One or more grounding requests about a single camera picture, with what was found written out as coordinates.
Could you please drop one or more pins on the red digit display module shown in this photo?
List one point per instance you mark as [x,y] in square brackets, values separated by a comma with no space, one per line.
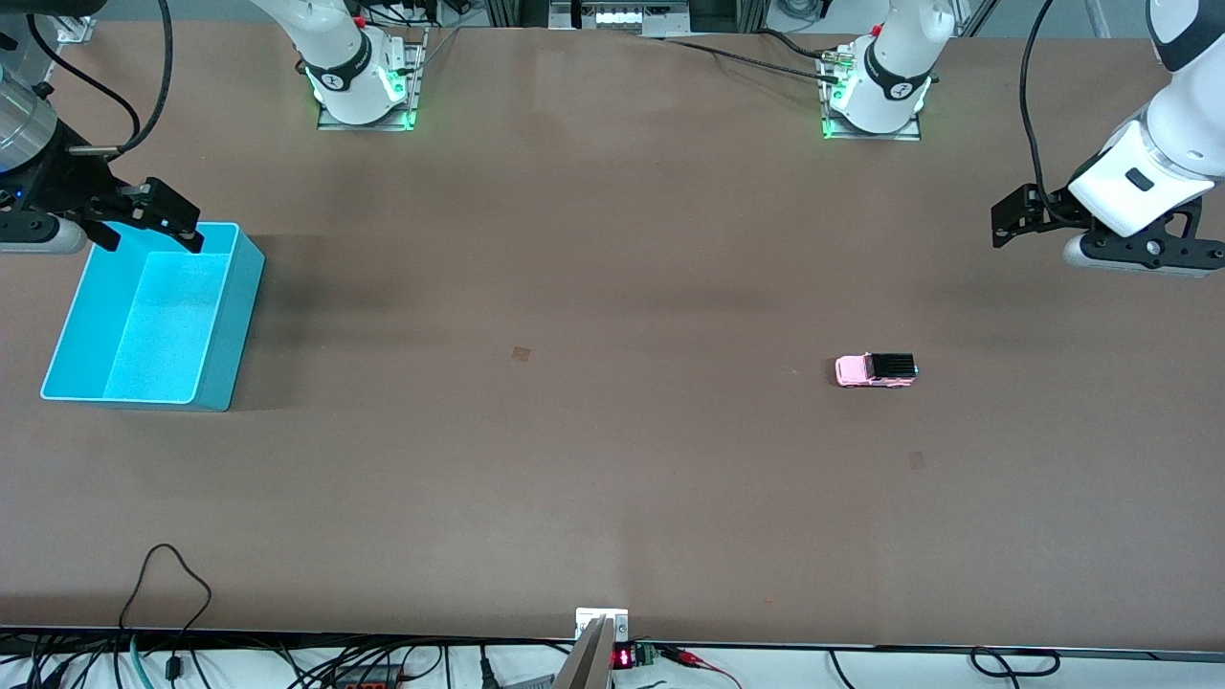
[622,658]

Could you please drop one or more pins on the pink jeep toy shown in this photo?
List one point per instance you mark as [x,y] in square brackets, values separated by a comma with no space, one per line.
[871,373]

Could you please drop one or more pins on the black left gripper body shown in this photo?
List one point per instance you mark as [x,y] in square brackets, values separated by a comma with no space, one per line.
[1037,210]

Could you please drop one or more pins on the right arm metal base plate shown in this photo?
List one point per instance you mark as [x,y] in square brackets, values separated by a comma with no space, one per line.
[413,81]

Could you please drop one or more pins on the grey table edge camera mount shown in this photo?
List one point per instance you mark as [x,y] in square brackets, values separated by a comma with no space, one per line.
[595,651]

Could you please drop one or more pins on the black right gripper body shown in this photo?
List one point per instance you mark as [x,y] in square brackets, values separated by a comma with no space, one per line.
[65,182]

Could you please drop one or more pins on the small black inline adapter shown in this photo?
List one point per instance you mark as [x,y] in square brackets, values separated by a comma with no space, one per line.
[173,666]

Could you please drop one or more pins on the white lit control box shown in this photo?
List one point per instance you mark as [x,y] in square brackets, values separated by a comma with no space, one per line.
[617,14]

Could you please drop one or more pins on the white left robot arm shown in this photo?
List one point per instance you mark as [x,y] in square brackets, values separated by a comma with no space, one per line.
[1177,144]

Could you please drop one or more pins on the turquoise plastic bin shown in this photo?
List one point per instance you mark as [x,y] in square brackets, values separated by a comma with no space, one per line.
[144,364]

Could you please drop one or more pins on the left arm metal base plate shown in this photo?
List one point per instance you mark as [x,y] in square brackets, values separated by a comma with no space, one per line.
[917,132]

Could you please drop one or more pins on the red power strip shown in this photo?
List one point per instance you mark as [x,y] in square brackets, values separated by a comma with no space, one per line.
[368,679]

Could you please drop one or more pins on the green terminal block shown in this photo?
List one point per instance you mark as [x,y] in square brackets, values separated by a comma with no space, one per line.
[645,655]

